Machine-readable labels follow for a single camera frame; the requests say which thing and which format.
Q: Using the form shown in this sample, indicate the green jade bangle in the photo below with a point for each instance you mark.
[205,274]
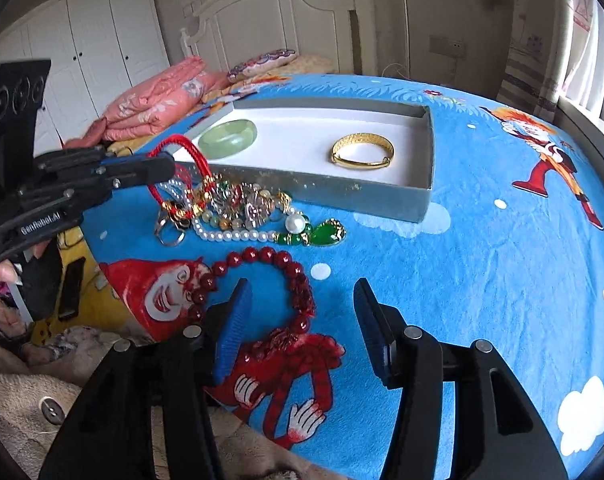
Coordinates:
[227,137]

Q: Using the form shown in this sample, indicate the gold bangle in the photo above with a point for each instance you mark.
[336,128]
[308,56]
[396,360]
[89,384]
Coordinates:
[338,152]

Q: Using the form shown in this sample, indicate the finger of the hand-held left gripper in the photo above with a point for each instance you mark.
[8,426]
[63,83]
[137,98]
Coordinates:
[136,165]
[86,191]

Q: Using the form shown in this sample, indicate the white wardrobe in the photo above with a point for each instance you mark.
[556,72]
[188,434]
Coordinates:
[96,35]

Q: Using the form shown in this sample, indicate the green jade pendant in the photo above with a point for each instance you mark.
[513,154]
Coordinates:
[324,235]

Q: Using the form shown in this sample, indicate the patterned curtain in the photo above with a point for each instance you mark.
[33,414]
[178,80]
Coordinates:
[532,60]

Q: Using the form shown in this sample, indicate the wall socket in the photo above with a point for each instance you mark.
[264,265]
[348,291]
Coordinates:
[447,45]

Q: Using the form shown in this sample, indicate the large pearl pendant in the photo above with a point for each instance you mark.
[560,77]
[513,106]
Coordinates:
[295,222]

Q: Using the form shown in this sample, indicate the cream yellow pillow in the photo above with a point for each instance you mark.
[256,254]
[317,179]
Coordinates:
[309,64]

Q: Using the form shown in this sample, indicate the grey white tray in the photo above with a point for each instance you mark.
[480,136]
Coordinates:
[307,180]

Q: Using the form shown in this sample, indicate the white headboard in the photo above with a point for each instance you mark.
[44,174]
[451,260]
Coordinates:
[282,25]

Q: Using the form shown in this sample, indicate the person's left hand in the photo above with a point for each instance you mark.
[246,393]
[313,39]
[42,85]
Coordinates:
[1,271]

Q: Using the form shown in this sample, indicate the pink floral quilt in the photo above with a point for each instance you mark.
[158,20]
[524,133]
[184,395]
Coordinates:
[151,105]

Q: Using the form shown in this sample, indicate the beige fleece garment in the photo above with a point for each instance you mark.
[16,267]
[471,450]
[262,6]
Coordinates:
[21,410]

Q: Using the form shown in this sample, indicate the patterned round pillow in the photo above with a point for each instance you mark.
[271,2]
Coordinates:
[262,62]

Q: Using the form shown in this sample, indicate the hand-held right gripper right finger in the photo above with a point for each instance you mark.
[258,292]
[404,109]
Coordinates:
[373,332]

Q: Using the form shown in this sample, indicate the blue cartoon blanket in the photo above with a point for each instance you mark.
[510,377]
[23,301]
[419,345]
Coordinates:
[482,285]

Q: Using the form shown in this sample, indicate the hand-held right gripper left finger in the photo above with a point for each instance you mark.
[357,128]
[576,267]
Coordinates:
[231,332]

